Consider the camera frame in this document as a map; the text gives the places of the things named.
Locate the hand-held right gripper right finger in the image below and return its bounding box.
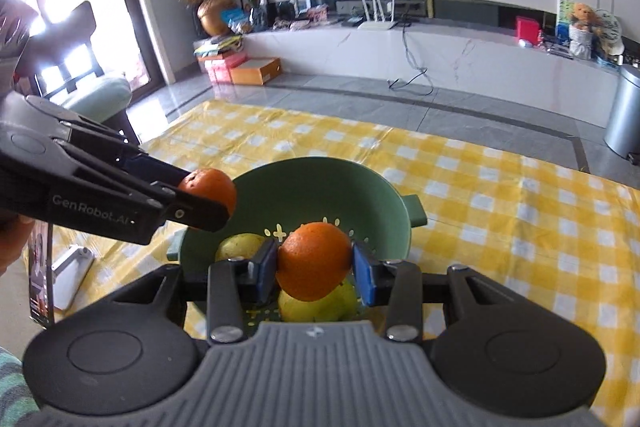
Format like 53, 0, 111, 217
351, 241, 526, 342

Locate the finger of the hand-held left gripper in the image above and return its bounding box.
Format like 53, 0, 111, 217
26, 96, 194, 188
51, 137, 232, 233

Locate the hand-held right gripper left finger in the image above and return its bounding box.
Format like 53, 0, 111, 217
107, 238, 279, 342

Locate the orange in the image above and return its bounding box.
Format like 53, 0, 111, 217
276, 222, 353, 301
178, 168, 238, 219

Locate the green colander bowl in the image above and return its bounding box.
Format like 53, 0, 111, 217
167, 158, 427, 325

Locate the person's left hand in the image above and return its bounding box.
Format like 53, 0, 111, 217
0, 214, 39, 279

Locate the small yellow pear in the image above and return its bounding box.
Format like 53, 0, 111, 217
215, 233, 266, 263

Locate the yellow-green apple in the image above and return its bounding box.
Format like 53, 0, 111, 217
277, 279, 358, 323

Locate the white phone stand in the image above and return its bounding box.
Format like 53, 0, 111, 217
50, 243, 96, 312

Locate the smartphone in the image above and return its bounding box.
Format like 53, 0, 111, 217
27, 219, 55, 325

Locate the green seat cushion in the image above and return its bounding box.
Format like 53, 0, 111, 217
65, 76, 132, 122

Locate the pink cardboard box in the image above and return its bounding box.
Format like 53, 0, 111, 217
204, 53, 248, 84

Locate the stack of papers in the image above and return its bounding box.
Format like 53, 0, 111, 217
192, 34, 246, 60

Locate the orange cardboard box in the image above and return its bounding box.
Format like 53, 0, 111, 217
230, 58, 282, 86

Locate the yellow checked tablecloth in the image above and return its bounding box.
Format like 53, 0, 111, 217
50, 99, 640, 427

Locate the black chair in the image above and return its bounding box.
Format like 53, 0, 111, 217
15, 0, 143, 145

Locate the golden vase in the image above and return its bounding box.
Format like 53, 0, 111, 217
197, 0, 236, 38

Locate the blue snack bag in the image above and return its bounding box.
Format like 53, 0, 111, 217
220, 7, 253, 34

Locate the green striped clothing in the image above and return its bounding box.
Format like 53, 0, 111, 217
0, 349, 40, 427

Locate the white router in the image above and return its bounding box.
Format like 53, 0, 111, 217
356, 0, 398, 31

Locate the red box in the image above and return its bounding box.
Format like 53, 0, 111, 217
516, 17, 541, 42

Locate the silver trash can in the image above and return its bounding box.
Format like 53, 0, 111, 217
602, 63, 640, 160

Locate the blue green picture card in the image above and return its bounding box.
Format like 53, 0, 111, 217
556, 0, 576, 40

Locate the brown teddy bear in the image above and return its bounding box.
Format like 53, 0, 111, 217
570, 3, 598, 30

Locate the white decorative plate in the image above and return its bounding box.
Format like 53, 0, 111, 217
595, 9, 624, 55

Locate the black floor cable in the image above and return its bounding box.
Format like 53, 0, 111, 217
387, 27, 433, 95

